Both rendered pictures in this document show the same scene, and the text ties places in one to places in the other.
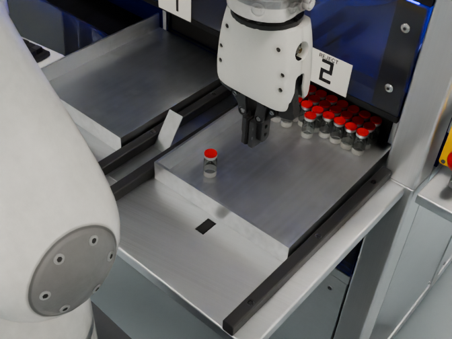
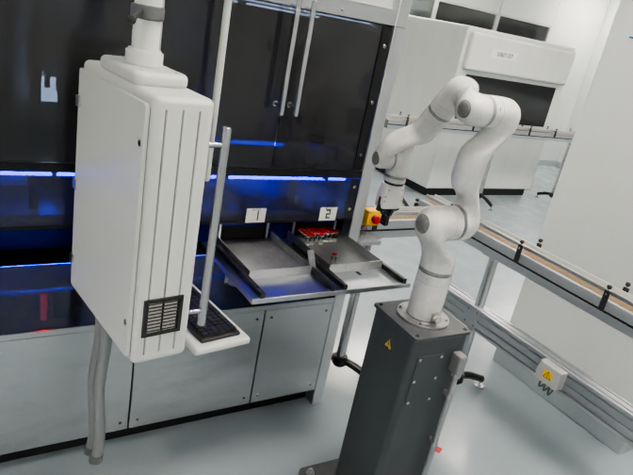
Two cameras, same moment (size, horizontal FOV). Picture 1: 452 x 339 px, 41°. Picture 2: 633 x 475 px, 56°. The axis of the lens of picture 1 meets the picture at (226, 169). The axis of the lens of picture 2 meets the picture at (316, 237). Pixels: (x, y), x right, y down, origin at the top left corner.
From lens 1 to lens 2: 216 cm
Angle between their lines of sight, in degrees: 64
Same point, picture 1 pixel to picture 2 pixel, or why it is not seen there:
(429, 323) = not seen: hidden behind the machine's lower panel
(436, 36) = (363, 186)
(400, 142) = (353, 226)
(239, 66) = (391, 200)
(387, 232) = not seen: hidden behind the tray
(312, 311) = (316, 332)
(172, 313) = (219, 426)
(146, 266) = (373, 286)
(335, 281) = (328, 304)
